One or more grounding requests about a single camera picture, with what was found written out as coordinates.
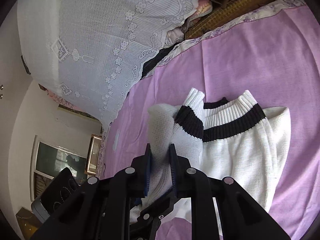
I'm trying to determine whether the window with white frame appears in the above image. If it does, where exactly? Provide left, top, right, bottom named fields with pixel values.
left=30, top=135, right=88, bottom=200

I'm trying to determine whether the purple bed sheet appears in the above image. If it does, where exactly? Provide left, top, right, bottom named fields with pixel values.
left=99, top=0, right=319, bottom=239

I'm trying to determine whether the white lace cover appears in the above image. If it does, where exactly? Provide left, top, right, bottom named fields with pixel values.
left=17, top=0, right=198, bottom=125

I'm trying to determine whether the white black-trimmed v-neck sweater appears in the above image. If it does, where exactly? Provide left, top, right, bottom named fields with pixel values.
left=128, top=87, right=292, bottom=225

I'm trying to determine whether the wooden picture frame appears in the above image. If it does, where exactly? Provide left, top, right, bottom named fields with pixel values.
left=85, top=134, right=102, bottom=176

